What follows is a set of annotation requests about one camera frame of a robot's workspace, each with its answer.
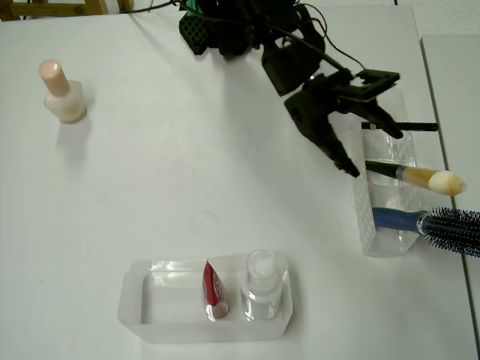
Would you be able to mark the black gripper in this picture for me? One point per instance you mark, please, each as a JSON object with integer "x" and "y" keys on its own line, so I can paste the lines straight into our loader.
{"x": 314, "y": 112}

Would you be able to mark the makeup brush with mesh sleeve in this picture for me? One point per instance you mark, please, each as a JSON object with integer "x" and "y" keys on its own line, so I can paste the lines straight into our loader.
{"x": 416, "y": 176}

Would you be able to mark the pink lotion bottle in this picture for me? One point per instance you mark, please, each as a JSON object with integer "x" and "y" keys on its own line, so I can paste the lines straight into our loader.
{"x": 67, "y": 103}

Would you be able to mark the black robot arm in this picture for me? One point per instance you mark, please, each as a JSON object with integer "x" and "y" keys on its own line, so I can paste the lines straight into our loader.
{"x": 232, "y": 37}

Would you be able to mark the clear spray bottle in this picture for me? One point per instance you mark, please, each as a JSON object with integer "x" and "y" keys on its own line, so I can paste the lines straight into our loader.
{"x": 260, "y": 277}

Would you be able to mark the black eyeliner pencil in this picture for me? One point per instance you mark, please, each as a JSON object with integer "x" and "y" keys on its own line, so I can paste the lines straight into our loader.
{"x": 420, "y": 126}

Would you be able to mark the clear acrylic organizer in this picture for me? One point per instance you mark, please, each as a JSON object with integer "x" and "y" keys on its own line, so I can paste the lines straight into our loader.
{"x": 362, "y": 225}

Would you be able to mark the blue round hairbrush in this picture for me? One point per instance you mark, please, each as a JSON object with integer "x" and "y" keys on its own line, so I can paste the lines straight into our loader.
{"x": 397, "y": 219}

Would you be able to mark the red hand cream tube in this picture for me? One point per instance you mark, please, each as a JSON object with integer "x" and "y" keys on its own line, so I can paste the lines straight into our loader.
{"x": 212, "y": 287}

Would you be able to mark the frosted plastic bin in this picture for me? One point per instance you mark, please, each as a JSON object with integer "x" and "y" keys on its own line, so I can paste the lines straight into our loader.
{"x": 206, "y": 332}

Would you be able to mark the black gripper camera mount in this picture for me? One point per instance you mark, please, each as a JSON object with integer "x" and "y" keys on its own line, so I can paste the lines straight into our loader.
{"x": 375, "y": 84}

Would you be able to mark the wooden frame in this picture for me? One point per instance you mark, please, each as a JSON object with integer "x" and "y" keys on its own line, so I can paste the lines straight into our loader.
{"x": 99, "y": 5}

